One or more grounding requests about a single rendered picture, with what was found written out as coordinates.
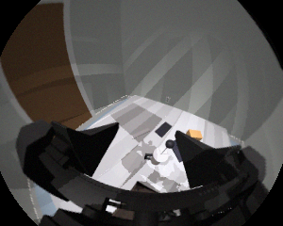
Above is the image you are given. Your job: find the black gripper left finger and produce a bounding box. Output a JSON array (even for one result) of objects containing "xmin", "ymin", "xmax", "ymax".
[{"xmin": 51, "ymin": 121, "xmax": 120, "ymax": 177}]

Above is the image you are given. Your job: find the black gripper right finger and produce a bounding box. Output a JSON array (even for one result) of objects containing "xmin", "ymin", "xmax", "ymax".
[{"xmin": 175, "ymin": 131, "xmax": 242, "ymax": 189}]

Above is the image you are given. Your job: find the glass french press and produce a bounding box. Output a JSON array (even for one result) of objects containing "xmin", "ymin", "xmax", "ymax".
[{"xmin": 144, "ymin": 139, "xmax": 175, "ymax": 167}]

